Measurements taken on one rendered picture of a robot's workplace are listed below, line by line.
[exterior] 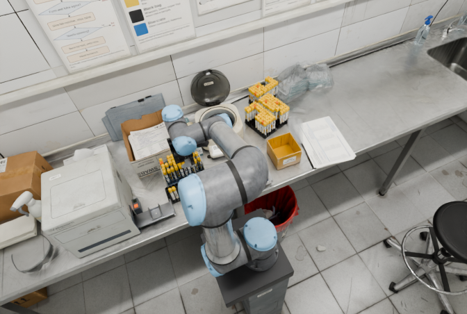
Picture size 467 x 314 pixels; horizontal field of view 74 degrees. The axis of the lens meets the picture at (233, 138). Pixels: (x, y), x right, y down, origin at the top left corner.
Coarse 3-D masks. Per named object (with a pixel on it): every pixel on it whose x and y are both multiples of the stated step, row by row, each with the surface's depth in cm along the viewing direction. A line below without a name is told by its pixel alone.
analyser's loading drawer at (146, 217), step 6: (162, 204) 144; (168, 204) 143; (150, 210) 141; (156, 210) 142; (162, 210) 141; (168, 210) 141; (174, 210) 143; (138, 216) 140; (144, 216) 140; (150, 216) 137; (156, 216) 140; (162, 216) 139; (138, 222) 139; (144, 222) 138; (150, 222) 138
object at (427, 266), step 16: (448, 208) 160; (464, 208) 160; (448, 224) 155; (464, 224) 155; (384, 240) 212; (432, 240) 189; (448, 240) 150; (464, 240) 150; (416, 256) 183; (432, 256) 182; (448, 256) 173; (464, 256) 145; (416, 272) 192; (432, 272) 191; (448, 272) 192; (464, 272) 191; (400, 288) 189; (432, 288) 171; (448, 288) 171; (448, 304) 181
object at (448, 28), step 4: (460, 16) 212; (456, 20) 211; (448, 24) 212; (444, 28) 214; (448, 28) 212; (452, 28) 210; (456, 28) 208; (444, 32) 215; (448, 32) 214; (444, 36) 216
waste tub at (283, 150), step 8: (280, 136) 158; (288, 136) 160; (272, 144) 161; (280, 144) 163; (288, 144) 165; (296, 144) 155; (272, 152) 153; (280, 152) 162; (288, 152) 162; (296, 152) 150; (272, 160) 158; (280, 160) 150; (288, 160) 153; (296, 160) 155; (280, 168) 155
